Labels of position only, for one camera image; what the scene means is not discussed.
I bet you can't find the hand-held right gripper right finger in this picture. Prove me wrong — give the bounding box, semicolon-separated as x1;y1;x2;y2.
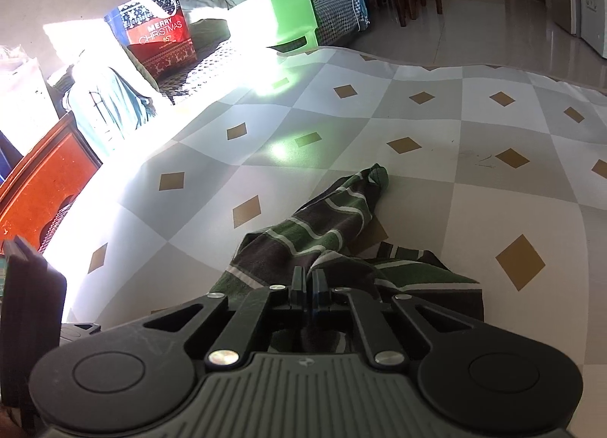
311;269;475;367

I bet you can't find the white plastic bag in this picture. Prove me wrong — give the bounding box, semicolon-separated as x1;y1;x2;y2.
0;44;53;154

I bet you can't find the houndstooth fabric bag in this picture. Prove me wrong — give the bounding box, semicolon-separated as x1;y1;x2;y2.
310;0;368;47

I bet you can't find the red-brown wooden furniture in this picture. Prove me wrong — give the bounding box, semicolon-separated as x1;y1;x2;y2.
0;110;102;254

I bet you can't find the green brown striped t-shirt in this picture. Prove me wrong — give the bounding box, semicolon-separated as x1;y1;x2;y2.
209;164;484;353

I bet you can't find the blue plastic box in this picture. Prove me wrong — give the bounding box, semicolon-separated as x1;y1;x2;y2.
0;132;24;185

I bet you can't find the light blue garment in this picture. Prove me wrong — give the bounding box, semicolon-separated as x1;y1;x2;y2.
61;63;157;154

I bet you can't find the dark patterned cushion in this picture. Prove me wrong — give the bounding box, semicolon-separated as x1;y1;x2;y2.
156;37;285;104

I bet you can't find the grey white diamond tablecloth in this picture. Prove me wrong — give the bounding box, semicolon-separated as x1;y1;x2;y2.
61;45;607;438

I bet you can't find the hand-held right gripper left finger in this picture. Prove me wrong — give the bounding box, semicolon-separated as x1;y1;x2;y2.
142;266;310;370

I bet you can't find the green plastic stool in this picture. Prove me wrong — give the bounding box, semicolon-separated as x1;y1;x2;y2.
228;0;319;54

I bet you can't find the red printed gift bag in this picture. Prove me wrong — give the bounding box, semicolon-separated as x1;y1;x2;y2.
104;0;197;83

